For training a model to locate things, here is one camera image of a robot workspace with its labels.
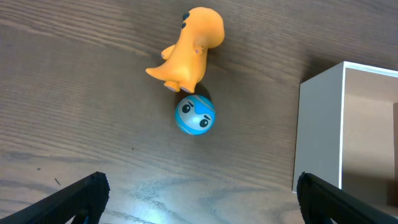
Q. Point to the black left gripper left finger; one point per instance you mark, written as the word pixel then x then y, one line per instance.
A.
pixel 81 202

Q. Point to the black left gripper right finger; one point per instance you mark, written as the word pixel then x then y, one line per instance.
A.
pixel 323 203

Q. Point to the white cardboard box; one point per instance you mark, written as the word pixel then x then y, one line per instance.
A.
pixel 347 132

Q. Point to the blue ball with face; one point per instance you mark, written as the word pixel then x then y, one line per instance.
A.
pixel 195 114

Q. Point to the orange toy dinosaur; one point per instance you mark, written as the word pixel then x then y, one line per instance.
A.
pixel 185 62

